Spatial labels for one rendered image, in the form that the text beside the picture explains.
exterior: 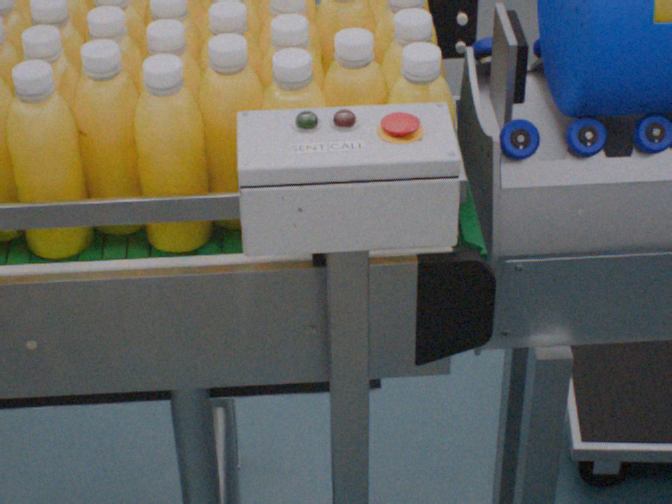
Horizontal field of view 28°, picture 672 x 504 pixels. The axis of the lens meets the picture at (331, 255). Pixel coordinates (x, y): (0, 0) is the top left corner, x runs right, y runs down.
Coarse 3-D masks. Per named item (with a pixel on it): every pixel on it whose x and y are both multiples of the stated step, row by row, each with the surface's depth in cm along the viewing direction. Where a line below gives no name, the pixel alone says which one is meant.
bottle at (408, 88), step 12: (396, 84) 134; (408, 84) 133; (420, 84) 133; (432, 84) 133; (444, 84) 134; (396, 96) 134; (408, 96) 133; (420, 96) 133; (432, 96) 133; (444, 96) 134
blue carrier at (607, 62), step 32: (544, 0) 156; (576, 0) 140; (608, 0) 134; (640, 0) 134; (544, 32) 157; (576, 32) 140; (608, 32) 135; (640, 32) 135; (544, 64) 158; (576, 64) 141; (608, 64) 137; (640, 64) 137; (576, 96) 142; (608, 96) 141; (640, 96) 141
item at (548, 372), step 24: (528, 360) 173; (552, 360) 168; (528, 384) 174; (552, 384) 171; (528, 408) 175; (552, 408) 173; (528, 432) 176; (552, 432) 176; (528, 456) 179; (552, 456) 179; (528, 480) 181; (552, 480) 182
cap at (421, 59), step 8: (408, 48) 133; (416, 48) 133; (424, 48) 133; (432, 48) 133; (408, 56) 131; (416, 56) 132; (424, 56) 132; (432, 56) 131; (440, 56) 132; (408, 64) 132; (416, 64) 131; (424, 64) 131; (432, 64) 131; (408, 72) 132; (416, 72) 132; (424, 72) 132; (432, 72) 132
